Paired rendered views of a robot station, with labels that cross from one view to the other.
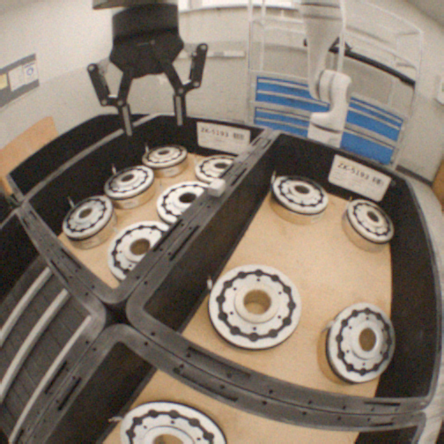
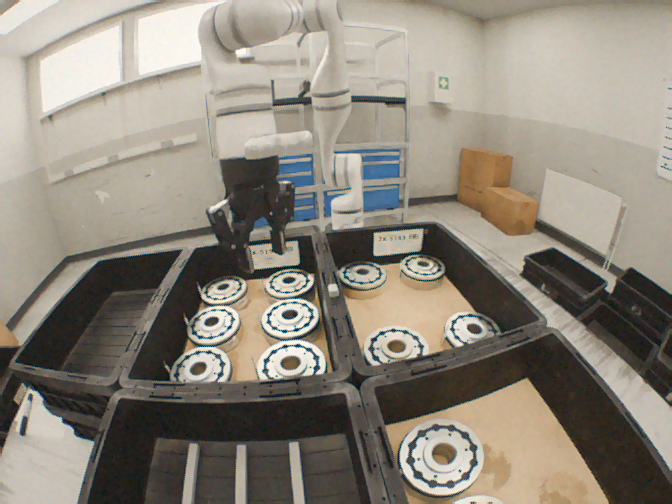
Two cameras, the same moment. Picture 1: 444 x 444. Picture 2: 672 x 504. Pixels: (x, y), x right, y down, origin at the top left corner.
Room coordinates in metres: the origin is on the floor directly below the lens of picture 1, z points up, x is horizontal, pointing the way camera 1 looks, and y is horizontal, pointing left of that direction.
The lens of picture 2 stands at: (-0.09, 0.20, 1.18)
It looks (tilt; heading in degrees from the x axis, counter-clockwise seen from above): 28 degrees down; 325
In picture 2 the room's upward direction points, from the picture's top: 2 degrees counter-clockwise
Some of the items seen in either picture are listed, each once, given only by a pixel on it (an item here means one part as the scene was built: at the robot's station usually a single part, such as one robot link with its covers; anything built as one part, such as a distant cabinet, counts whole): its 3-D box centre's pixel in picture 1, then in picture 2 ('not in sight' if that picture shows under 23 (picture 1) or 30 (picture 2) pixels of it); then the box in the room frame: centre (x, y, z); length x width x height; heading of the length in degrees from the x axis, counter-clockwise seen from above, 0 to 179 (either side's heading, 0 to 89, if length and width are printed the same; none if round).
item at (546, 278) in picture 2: not in sight; (552, 306); (-0.05, -1.19, 0.37); 0.40 x 0.30 x 0.45; 160
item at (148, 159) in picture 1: (164, 155); (223, 289); (0.42, 0.13, 0.86); 0.10 x 0.10 x 0.01
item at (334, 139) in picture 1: (320, 155); (348, 236); (0.50, -0.27, 0.83); 0.09 x 0.09 x 0.17; 82
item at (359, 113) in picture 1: (367, 130); (363, 181); (1.70, -1.41, 0.60); 0.72 x 0.03 x 0.56; 70
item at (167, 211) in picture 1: (188, 201); (290, 317); (0.26, 0.05, 0.86); 0.10 x 0.10 x 0.01
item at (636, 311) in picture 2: not in sight; (632, 323); (-0.57, -1.43, 0.37); 0.40 x 0.30 x 0.45; 160
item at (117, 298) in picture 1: (146, 159); (240, 294); (0.29, 0.12, 0.92); 0.40 x 0.30 x 0.02; 153
